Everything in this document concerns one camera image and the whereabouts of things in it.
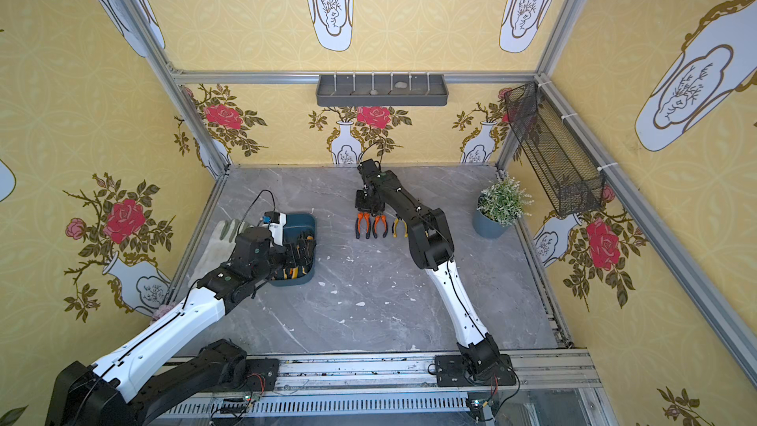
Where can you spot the white green work glove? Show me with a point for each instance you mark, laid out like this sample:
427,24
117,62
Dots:
219,248

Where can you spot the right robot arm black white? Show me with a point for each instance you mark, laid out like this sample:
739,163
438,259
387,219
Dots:
432,249

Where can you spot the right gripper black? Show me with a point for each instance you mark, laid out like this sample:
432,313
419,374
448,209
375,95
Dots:
369,202

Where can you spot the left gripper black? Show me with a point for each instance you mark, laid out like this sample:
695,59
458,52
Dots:
295,248

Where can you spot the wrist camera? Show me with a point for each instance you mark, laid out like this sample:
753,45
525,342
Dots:
369,169
275,222

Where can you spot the grey wall shelf tray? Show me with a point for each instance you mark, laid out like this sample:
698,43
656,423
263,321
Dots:
382,89

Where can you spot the orange long-nose pliers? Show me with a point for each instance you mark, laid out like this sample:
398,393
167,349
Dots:
380,226

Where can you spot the orange black needle pliers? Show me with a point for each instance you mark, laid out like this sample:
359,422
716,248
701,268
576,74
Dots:
363,225

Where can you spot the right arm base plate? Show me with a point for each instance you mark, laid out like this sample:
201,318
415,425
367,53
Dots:
457,371

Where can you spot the green white artificial plant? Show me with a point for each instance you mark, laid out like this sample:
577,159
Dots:
505,201

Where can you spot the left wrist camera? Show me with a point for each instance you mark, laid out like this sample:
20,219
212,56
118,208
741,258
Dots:
275,222

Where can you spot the teal storage box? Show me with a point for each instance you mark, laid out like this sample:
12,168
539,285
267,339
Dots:
298,224

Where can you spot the blue plant pot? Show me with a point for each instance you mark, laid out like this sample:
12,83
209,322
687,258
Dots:
484,226

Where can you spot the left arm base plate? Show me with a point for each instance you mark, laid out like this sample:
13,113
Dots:
259,375

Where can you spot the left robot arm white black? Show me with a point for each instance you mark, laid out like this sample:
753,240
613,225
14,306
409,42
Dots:
126,387

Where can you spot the black wire mesh basket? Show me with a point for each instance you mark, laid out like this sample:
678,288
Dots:
569,177

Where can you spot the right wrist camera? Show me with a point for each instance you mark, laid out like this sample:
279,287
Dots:
369,169

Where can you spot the yellow black long-nose pliers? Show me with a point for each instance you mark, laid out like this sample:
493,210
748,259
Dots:
399,227

